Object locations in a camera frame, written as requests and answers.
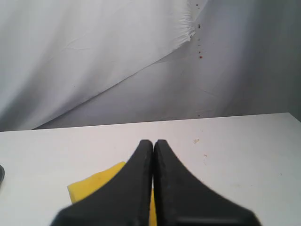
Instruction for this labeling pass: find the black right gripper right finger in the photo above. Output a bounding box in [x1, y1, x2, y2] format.
[153, 140, 261, 226]

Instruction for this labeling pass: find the yellow sponge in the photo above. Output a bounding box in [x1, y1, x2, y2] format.
[68, 162, 157, 226]

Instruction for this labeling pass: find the white backdrop cloth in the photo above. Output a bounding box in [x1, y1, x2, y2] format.
[0, 0, 301, 131]

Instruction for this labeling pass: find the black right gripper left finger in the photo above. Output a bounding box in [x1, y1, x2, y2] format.
[51, 140, 153, 226]

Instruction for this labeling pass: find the round steel plate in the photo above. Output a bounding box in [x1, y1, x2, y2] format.
[0, 165, 5, 185]

